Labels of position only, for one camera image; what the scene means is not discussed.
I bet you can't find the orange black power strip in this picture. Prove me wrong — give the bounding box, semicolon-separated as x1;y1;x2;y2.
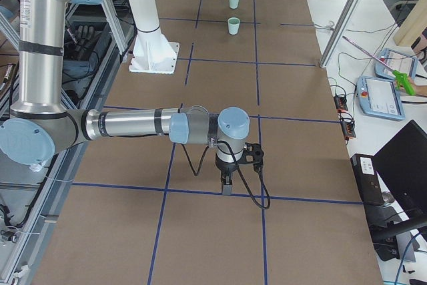
334;95;348;113

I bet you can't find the near blue teach pendant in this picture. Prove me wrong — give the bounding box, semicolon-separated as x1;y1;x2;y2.
356;75;405;121

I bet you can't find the green handled reacher grabber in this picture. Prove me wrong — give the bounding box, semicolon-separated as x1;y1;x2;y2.
342;35;416;96

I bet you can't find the black desktop computer box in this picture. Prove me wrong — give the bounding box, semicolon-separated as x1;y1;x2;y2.
350;154;384;206

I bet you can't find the blue teach pendant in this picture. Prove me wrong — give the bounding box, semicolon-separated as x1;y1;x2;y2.
356;75;405;121
374;48;418;79

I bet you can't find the aluminium frame post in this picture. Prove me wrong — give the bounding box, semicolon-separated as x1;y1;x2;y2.
320;0;361;68

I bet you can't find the far blue teach pendant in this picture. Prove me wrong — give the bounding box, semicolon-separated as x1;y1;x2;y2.
374;48;418;79

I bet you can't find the brown paper table cover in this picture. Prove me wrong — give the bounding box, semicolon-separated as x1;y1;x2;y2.
33;0;382;284

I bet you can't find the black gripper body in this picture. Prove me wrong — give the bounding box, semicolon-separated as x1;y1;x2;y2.
215;155;239;176

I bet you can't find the mint green cup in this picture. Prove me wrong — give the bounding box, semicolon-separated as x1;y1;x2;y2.
228;17;241;35
229;0;240;9

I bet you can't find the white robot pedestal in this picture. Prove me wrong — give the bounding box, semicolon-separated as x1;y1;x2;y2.
128;0;179;75

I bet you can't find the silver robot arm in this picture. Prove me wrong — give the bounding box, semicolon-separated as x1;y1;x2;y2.
1;0;250;195

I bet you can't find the black monitor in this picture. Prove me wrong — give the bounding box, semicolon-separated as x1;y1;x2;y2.
373;120;427;218

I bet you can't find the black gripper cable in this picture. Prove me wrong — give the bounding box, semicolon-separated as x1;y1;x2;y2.
181;140;271;211

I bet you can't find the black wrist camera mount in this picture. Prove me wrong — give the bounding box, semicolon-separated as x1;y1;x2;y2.
240;142;264;166

